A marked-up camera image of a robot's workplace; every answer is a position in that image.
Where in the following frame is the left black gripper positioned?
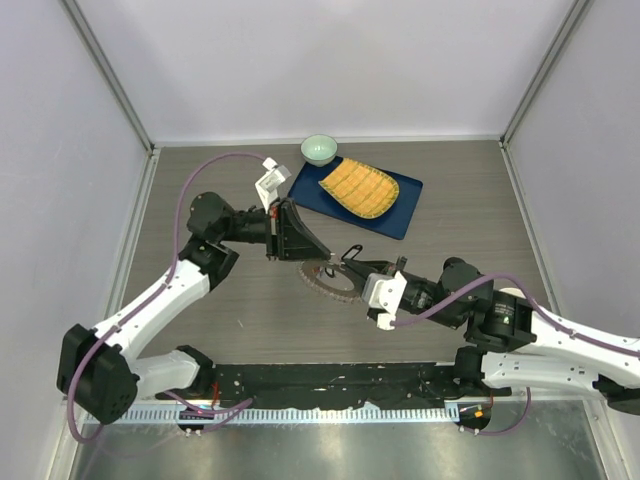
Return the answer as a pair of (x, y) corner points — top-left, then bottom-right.
(219, 196), (329, 260)

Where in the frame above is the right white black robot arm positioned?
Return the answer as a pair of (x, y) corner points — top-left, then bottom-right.
(341, 257), (639, 415)

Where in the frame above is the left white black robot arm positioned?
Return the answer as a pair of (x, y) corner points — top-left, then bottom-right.
(56, 192), (331, 425)

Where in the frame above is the dark blue tray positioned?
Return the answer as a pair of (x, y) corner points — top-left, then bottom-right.
(288, 156), (423, 240)

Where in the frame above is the yellow woven bamboo mat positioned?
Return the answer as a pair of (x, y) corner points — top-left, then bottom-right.
(319, 158), (400, 219)

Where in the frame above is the light green ceramic bowl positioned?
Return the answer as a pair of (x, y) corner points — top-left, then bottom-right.
(300, 134), (338, 167)

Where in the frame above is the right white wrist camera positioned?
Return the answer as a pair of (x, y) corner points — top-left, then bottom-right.
(361, 271), (407, 331)

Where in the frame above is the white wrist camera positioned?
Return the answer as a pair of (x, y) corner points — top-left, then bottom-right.
(255, 157), (291, 211)
(361, 271), (407, 331)

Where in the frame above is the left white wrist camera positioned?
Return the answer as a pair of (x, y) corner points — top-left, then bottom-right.
(255, 157), (291, 211)

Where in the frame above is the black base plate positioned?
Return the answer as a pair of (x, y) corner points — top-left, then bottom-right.
(154, 360), (511, 409)

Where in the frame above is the slotted white cable duct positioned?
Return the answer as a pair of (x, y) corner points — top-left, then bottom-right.
(115, 402), (459, 425)

